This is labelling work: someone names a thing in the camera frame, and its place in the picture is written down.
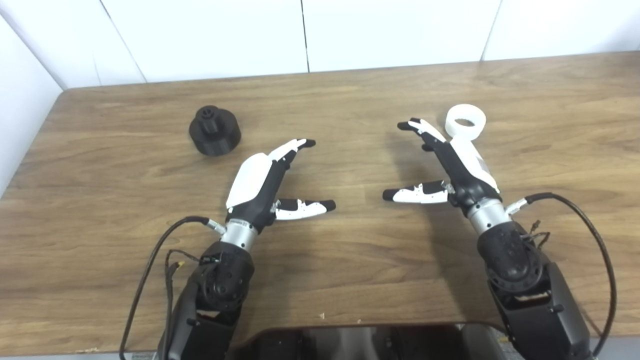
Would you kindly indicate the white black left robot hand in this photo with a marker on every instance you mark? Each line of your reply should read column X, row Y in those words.
column 252, row 182

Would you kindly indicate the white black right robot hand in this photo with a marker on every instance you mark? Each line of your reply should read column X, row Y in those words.
column 472, row 172

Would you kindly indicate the round black plastic part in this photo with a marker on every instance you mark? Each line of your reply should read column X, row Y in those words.
column 216, row 136

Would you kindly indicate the dark robot torso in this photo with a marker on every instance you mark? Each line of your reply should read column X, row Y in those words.
column 350, row 345

